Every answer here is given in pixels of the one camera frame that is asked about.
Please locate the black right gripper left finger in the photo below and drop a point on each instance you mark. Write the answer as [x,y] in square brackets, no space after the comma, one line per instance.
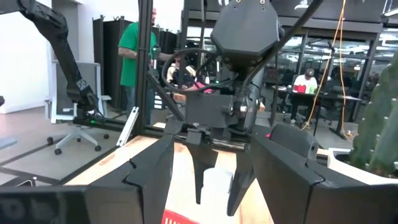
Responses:
[143,193]

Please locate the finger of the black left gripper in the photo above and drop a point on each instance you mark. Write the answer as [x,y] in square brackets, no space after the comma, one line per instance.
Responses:
[202,158]
[242,174]

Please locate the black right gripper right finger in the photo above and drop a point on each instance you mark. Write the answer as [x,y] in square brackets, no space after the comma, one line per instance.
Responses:
[292,193]

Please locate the white pill bottle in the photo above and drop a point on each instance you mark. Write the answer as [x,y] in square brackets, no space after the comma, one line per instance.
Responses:
[214,193]

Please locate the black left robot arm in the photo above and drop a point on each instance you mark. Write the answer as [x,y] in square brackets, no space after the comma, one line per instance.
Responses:
[245,28]

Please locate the red plastic mesh basket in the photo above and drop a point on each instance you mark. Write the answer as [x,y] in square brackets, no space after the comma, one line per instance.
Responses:
[174,219]

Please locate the black labelled controller box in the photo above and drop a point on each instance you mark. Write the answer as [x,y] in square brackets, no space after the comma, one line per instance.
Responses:
[158,102]

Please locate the person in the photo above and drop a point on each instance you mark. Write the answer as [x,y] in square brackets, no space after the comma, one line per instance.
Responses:
[130,53]
[174,73]
[306,82]

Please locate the white plant pot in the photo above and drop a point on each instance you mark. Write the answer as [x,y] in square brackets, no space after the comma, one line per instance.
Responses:
[342,169]

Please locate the silver aluminium extrusion bar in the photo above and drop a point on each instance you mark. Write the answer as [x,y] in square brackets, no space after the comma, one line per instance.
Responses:
[127,127]

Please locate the white office chair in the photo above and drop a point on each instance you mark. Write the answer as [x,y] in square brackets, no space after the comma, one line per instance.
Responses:
[77,137]

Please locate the black desk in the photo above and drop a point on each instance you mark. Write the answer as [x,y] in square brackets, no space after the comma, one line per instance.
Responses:
[335,98]

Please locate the green cactus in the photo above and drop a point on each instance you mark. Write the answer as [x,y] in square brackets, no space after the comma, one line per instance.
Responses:
[379,133]

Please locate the black partition panel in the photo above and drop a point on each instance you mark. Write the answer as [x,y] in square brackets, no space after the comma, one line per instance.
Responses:
[112,62]

